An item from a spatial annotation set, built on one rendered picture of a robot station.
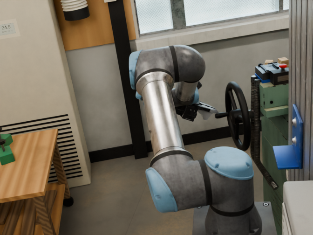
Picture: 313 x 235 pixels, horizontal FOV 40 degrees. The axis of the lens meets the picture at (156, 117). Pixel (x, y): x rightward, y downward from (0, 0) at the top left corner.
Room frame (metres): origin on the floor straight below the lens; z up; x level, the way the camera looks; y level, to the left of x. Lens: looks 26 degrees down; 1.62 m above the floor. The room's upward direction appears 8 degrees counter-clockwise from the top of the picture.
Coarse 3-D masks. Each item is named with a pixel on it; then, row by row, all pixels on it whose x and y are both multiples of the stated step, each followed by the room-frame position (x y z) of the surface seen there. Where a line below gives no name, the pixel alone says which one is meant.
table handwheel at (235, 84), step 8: (232, 88) 1.58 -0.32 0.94; (240, 88) 1.55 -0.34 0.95; (232, 96) 1.65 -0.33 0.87; (240, 96) 1.51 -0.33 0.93; (232, 104) 1.62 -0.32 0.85; (240, 104) 1.49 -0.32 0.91; (232, 112) 1.58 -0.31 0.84; (240, 112) 1.57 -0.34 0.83; (248, 112) 1.47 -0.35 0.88; (232, 120) 1.57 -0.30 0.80; (240, 120) 1.56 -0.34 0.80; (248, 120) 1.45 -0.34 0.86; (232, 128) 1.66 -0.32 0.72; (248, 128) 1.45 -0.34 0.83; (232, 136) 1.63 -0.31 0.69; (248, 136) 1.45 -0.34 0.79; (240, 144) 1.55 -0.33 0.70; (248, 144) 1.46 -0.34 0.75
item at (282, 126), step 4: (276, 116) 1.62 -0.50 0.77; (280, 116) 1.58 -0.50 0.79; (272, 120) 1.67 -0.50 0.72; (276, 120) 1.62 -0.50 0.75; (280, 120) 1.58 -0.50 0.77; (284, 120) 1.54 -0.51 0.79; (276, 124) 1.63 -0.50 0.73; (280, 124) 1.58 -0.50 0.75; (284, 124) 1.54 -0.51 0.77; (280, 128) 1.58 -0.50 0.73; (284, 128) 1.54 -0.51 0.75; (284, 132) 1.54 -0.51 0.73
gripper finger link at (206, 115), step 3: (201, 105) 1.68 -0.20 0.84; (204, 105) 1.69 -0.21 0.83; (210, 108) 1.68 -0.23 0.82; (198, 111) 1.68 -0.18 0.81; (201, 111) 1.68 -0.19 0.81; (204, 111) 1.68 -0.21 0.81; (210, 111) 1.67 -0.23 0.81; (213, 111) 1.68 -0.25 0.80; (216, 111) 1.68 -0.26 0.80; (204, 114) 1.68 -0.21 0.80; (207, 114) 1.68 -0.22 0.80; (210, 114) 1.68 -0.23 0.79; (204, 117) 1.67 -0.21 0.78; (207, 117) 1.68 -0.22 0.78
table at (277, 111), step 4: (288, 100) 1.50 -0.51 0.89; (288, 104) 1.50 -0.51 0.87; (260, 108) 1.54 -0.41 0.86; (268, 108) 1.50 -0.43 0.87; (272, 108) 1.49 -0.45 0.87; (276, 108) 1.49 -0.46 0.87; (280, 108) 1.49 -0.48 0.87; (284, 108) 1.48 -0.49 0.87; (288, 108) 1.48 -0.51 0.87; (264, 112) 1.50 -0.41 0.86; (268, 112) 1.48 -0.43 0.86; (272, 112) 1.48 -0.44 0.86; (276, 112) 1.48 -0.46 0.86; (280, 112) 1.48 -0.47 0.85; (284, 112) 1.48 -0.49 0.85; (288, 112) 1.48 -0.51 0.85; (268, 116) 1.48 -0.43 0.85; (272, 116) 1.48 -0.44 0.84
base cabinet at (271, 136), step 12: (264, 120) 1.78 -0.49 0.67; (264, 132) 1.78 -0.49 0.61; (276, 132) 1.63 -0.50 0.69; (264, 144) 1.78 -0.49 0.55; (276, 144) 1.63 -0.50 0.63; (264, 156) 1.79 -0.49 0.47; (276, 168) 1.62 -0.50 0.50; (264, 180) 1.80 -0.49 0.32; (276, 180) 1.63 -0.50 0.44; (264, 192) 1.80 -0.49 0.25; (276, 192) 1.63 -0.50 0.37; (276, 204) 1.63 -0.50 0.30; (276, 216) 1.63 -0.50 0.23; (276, 228) 1.63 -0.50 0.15
